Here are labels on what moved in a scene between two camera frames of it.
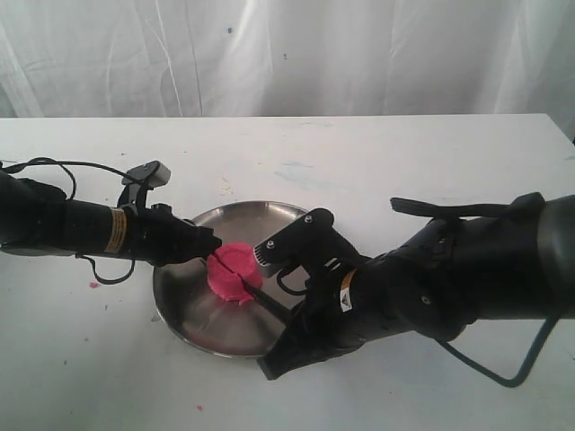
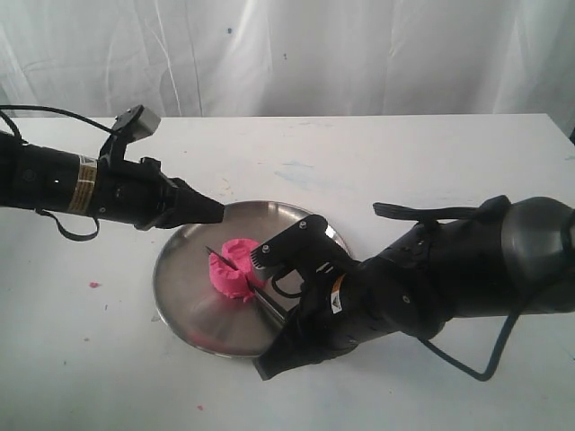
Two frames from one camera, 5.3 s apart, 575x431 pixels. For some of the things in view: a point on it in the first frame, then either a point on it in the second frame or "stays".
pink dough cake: x=225 y=282 stays
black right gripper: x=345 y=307 stays
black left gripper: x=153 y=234 -> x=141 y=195
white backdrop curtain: x=226 y=58 stays
